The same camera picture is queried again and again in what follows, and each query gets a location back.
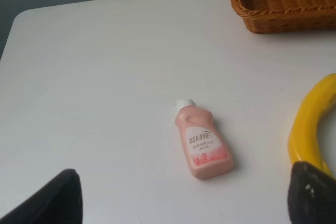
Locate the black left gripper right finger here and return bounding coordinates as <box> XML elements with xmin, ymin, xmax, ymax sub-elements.
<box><xmin>287</xmin><ymin>162</ymin><xmax>335</xmax><ymax>224</ymax></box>

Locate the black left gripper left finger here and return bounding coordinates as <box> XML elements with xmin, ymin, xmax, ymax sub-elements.
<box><xmin>1</xmin><ymin>169</ymin><xmax>83</xmax><ymax>224</ymax></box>

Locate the brown wicker basket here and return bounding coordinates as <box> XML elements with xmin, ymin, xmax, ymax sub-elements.
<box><xmin>230</xmin><ymin>0</ymin><xmax>335</xmax><ymax>34</ymax></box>

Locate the yellow banana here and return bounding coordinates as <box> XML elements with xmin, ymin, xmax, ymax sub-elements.
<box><xmin>288</xmin><ymin>73</ymin><xmax>335</xmax><ymax>176</ymax></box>

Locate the pink detergent bottle white cap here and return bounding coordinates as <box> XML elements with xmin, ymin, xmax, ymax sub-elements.
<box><xmin>175</xmin><ymin>99</ymin><xmax>234</xmax><ymax>180</ymax></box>

